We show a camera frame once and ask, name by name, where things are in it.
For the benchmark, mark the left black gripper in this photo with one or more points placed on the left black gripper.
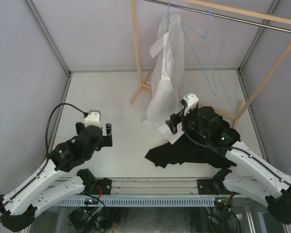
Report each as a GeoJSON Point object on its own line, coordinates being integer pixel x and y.
{"type": "Point", "coordinates": [106, 140]}

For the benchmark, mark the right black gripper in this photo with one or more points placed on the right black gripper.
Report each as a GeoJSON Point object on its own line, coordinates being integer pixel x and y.
{"type": "Point", "coordinates": [184, 118]}

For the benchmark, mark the white shirt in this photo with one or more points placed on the white shirt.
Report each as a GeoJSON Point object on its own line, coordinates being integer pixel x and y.
{"type": "Point", "coordinates": [165, 78]}

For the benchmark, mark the black shirt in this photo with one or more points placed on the black shirt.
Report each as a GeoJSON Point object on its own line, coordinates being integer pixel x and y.
{"type": "Point", "coordinates": [193, 148]}

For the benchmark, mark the blue wire hanger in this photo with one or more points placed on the blue wire hanger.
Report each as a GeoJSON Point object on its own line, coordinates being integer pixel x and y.
{"type": "Point", "coordinates": [202, 54]}
{"type": "Point", "coordinates": [169, 17]}

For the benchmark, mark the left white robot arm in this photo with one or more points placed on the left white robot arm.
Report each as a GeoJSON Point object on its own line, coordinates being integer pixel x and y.
{"type": "Point", "coordinates": [23, 205]}

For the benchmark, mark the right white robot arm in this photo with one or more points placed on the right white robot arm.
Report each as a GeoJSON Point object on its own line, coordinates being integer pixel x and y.
{"type": "Point", "coordinates": [260, 170]}

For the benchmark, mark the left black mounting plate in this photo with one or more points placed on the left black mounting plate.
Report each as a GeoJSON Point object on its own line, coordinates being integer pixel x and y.
{"type": "Point", "coordinates": [103, 187]}

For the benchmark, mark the black mounting plate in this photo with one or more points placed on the black mounting plate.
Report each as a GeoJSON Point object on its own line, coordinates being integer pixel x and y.
{"type": "Point", "coordinates": [205, 187]}
{"type": "Point", "coordinates": [103, 187]}

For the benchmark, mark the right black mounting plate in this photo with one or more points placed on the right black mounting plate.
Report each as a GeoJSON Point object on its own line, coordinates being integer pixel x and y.
{"type": "Point", "coordinates": [205, 187]}

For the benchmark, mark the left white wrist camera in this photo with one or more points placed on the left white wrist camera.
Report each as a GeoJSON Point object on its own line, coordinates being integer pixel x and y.
{"type": "Point", "coordinates": [93, 118]}

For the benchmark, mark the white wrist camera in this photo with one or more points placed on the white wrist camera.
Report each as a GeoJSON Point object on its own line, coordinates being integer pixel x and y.
{"type": "Point", "coordinates": [190, 102]}
{"type": "Point", "coordinates": [93, 118]}

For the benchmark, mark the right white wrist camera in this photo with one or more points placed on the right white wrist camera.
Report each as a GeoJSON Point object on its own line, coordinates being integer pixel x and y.
{"type": "Point", "coordinates": [190, 102]}

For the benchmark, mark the wooden clothes rack frame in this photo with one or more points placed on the wooden clothes rack frame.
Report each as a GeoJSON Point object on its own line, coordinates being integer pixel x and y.
{"type": "Point", "coordinates": [223, 7]}

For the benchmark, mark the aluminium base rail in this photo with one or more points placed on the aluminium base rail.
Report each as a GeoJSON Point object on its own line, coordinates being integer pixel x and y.
{"type": "Point", "coordinates": [160, 187]}

